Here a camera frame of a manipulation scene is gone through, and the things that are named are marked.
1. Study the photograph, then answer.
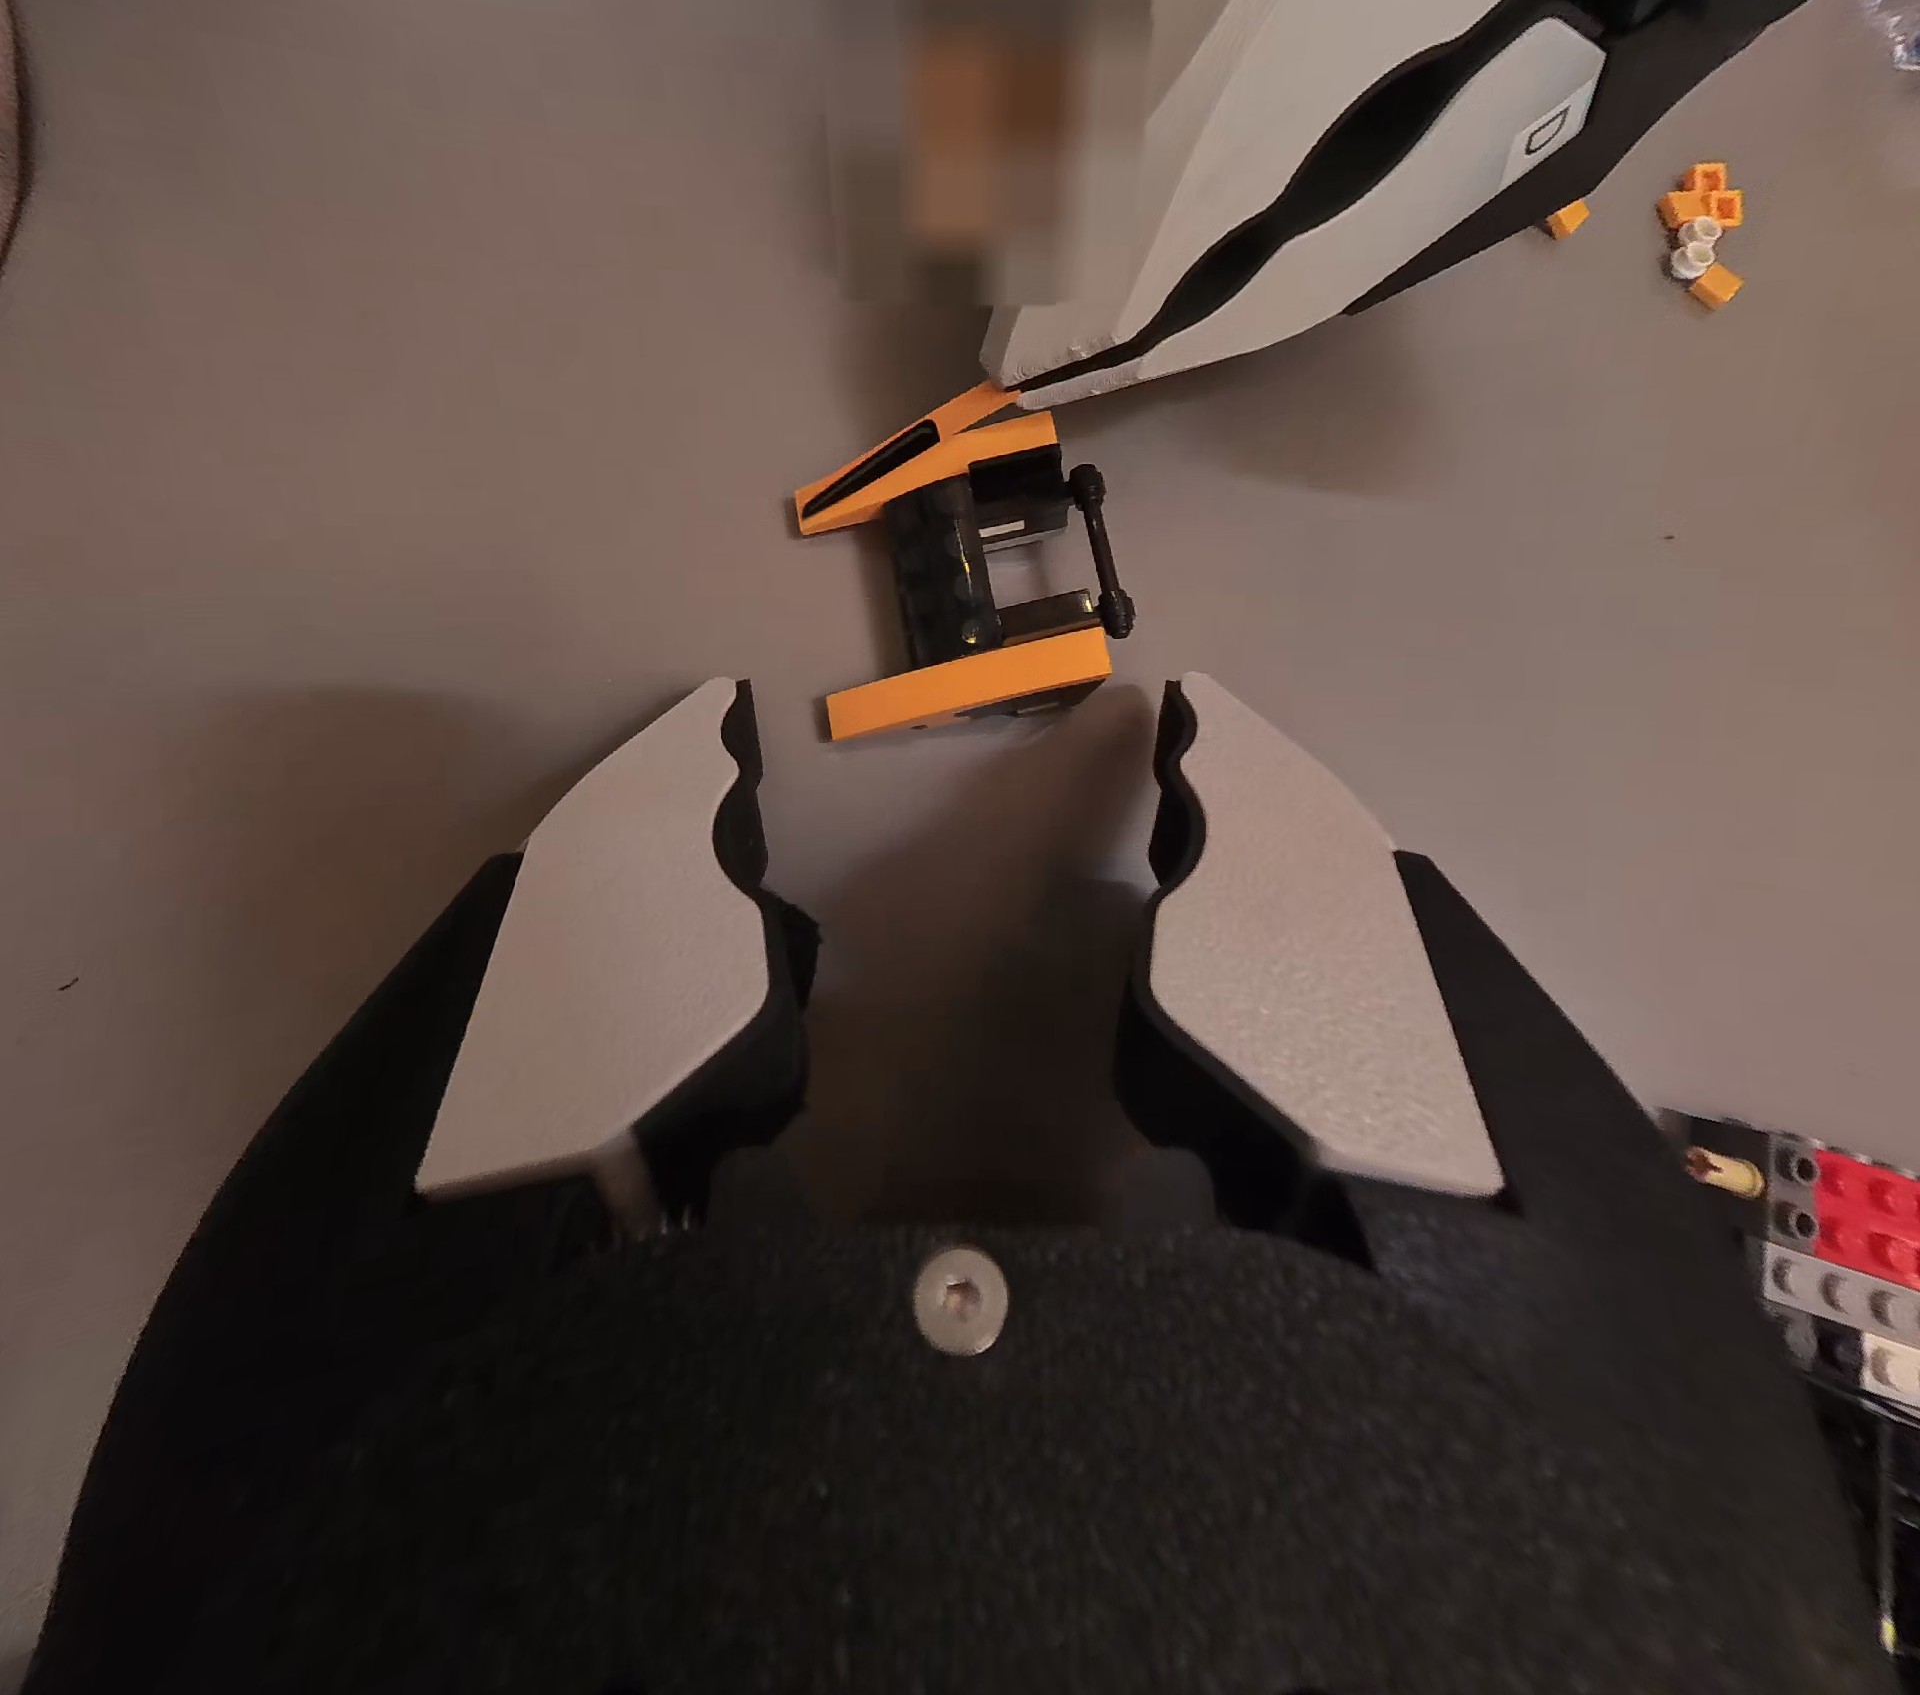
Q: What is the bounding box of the orange striped lego wedge piece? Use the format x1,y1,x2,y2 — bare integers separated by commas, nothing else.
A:
795,383,1027,540

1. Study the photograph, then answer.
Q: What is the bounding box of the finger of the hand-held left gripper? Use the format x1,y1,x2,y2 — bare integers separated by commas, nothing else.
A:
983,0,1644,381
1020,13,1609,409

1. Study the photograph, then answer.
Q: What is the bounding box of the small orange black lego assembly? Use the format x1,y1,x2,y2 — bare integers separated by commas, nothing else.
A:
822,413,1139,744

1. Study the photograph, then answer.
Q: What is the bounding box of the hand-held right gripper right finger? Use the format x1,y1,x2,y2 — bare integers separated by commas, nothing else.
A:
1114,672,1506,1224

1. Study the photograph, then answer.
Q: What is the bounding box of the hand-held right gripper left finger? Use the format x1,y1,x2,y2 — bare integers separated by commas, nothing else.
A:
414,676,822,1218

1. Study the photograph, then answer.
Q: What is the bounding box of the large black red lego build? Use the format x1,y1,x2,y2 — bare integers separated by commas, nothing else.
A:
1663,1108,1920,1660

